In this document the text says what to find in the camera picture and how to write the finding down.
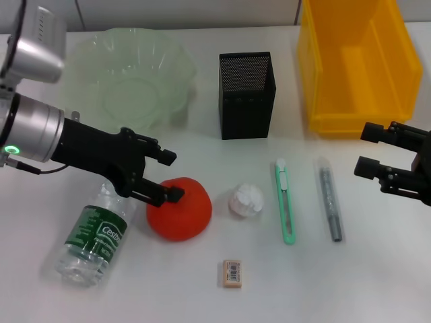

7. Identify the grey pen in wrapper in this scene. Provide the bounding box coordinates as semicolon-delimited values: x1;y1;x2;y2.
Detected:
312;157;345;243

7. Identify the white paper ball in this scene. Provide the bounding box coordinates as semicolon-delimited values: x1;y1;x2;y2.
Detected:
228;182;265;219

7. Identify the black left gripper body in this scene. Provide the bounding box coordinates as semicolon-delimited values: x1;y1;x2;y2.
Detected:
53;117;147;199

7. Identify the thin black cable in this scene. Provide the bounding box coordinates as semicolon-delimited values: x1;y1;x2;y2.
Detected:
0;159;68;176

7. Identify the clear green-label water bottle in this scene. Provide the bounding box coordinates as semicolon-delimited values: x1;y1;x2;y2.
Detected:
55;180;137;287

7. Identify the red round object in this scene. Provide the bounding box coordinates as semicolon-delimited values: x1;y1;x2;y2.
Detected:
145;176;213;242

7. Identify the black mesh pen holder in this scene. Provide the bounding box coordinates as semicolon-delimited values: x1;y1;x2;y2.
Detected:
218;51;277;141

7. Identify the yellow plastic bin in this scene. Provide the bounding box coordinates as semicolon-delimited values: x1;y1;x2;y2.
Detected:
296;0;424;139

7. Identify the mint green utility knife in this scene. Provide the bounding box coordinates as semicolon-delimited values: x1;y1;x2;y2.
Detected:
274;158;297;246

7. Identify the beige eraser with barcode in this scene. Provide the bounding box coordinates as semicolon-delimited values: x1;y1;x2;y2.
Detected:
222;258;243;289

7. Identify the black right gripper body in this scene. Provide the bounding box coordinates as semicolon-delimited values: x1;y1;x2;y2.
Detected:
410;129;431;205

